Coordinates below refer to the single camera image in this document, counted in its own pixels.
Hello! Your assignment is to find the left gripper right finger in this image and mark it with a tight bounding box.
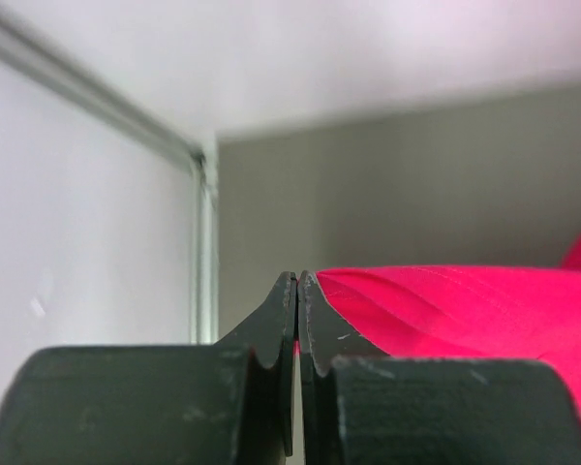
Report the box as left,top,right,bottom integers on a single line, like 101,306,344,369
297,271,581,464

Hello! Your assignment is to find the left aluminium corner post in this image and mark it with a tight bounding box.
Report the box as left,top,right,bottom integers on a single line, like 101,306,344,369
0,5,219,344

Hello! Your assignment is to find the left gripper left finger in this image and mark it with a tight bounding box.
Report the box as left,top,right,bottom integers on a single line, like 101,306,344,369
0,272,297,464

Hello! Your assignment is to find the pink t shirt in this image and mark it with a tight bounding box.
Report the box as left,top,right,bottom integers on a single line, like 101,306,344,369
316,236,581,413

